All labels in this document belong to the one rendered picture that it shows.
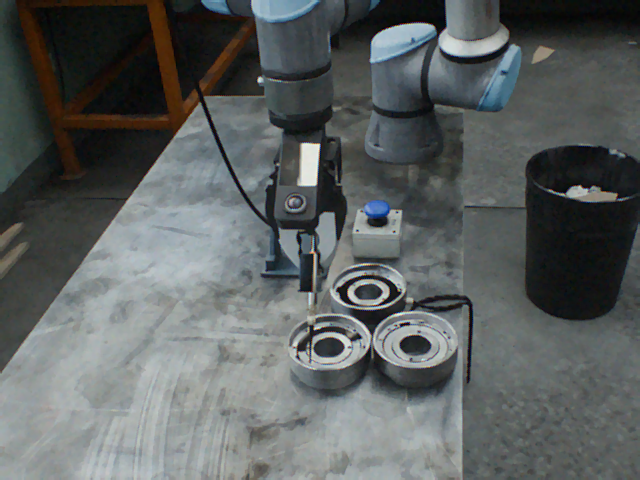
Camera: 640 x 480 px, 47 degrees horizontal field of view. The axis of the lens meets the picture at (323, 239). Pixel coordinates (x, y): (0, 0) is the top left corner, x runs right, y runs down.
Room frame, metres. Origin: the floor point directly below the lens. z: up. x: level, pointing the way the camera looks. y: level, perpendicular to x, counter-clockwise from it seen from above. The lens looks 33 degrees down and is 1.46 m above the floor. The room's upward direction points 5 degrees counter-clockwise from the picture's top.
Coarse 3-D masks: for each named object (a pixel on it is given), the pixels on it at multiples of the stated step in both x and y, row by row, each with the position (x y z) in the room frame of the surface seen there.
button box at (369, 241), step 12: (360, 216) 0.98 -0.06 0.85; (396, 216) 0.97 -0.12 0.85; (360, 228) 0.95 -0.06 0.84; (372, 228) 0.95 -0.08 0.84; (384, 228) 0.94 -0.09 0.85; (396, 228) 0.94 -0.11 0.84; (360, 240) 0.93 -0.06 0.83; (372, 240) 0.93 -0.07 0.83; (384, 240) 0.93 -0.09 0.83; (396, 240) 0.92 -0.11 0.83; (360, 252) 0.93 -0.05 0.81; (372, 252) 0.93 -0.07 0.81; (384, 252) 0.93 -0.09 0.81; (396, 252) 0.92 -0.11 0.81
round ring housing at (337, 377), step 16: (304, 320) 0.75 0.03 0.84; (320, 320) 0.75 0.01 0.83; (336, 320) 0.75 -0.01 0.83; (352, 320) 0.74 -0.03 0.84; (288, 336) 0.72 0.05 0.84; (320, 336) 0.72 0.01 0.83; (336, 336) 0.72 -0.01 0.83; (368, 336) 0.70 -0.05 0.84; (288, 352) 0.69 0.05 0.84; (320, 352) 0.72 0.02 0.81; (336, 352) 0.72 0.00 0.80; (368, 352) 0.68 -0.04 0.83; (304, 368) 0.66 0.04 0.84; (320, 368) 0.65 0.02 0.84; (336, 368) 0.65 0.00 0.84; (352, 368) 0.66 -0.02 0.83; (320, 384) 0.65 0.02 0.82; (336, 384) 0.66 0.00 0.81
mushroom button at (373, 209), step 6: (366, 204) 0.97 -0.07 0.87; (372, 204) 0.97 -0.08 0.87; (378, 204) 0.96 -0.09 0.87; (384, 204) 0.96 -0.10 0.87; (366, 210) 0.96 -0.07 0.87; (372, 210) 0.95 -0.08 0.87; (378, 210) 0.95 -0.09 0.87; (384, 210) 0.95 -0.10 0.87; (390, 210) 0.96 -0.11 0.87; (372, 216) 0.95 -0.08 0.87; (378, 216) 0.94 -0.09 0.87; (384, 216) 0.95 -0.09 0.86
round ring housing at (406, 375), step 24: (408, 312) 0.74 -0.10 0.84; (384, 336) 0.71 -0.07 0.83; (408, 336) 0.71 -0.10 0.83; (432, 336) 0.71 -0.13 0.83; (456, 336) 0.69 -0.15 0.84; (384, 360) 0.66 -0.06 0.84; (408, 360) 0.67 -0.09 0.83; (456, 360) 0.67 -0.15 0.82; (408, 384) 0.65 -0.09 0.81; (432, 384) 0.65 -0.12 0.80
